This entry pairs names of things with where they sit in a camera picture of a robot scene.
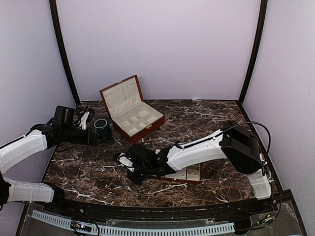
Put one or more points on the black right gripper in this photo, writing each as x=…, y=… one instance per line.
x=137, y=180

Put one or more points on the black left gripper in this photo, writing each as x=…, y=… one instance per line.
x=93, y=140

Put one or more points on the red jewelry tray insert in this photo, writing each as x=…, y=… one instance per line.
x=182, y=175

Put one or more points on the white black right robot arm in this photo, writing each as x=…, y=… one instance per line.
x=232, y=142

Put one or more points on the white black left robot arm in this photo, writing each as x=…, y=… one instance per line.
x=62, y=128

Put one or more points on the red open jewelry box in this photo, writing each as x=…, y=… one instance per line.
x=131, y=116

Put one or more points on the dark green ceramic mug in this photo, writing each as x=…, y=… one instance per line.
x=103, y=130

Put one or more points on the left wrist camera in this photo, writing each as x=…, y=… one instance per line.
x=84, y=118

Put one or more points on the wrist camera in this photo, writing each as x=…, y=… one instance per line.
x=124, y=161
x=84, y=118

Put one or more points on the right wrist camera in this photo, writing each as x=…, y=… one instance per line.
x=124, y=161

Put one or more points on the white slotted cable duct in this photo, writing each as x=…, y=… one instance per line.
x=133, y=228

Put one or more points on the black left frame post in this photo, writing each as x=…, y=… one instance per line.
x=62, y=50

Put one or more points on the black frame post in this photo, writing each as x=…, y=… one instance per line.
x=62, y=50
x=255, y=49

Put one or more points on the black front table rail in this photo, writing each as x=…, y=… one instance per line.
x=225, y=211

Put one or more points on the black right frame post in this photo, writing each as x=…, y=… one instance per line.
x=255, y=49

